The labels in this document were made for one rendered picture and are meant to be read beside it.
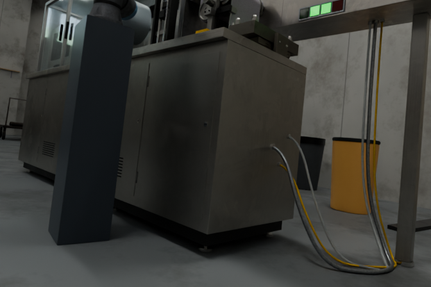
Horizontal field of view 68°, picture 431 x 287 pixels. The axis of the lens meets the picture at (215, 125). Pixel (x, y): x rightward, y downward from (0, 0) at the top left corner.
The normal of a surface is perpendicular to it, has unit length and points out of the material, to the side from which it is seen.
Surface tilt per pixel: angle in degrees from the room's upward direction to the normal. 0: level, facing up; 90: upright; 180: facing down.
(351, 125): 90
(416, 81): 90
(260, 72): 90
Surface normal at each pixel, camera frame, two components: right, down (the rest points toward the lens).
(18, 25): 0.59, 0.02
